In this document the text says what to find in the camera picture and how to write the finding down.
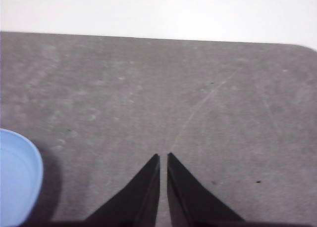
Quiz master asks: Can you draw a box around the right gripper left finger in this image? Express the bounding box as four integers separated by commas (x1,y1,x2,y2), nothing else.
84,153,160,223

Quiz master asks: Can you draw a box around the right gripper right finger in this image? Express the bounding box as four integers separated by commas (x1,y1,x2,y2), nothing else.
167,152,245,223

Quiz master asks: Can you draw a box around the blue plate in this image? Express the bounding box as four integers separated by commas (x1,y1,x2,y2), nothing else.
0,128,44,227

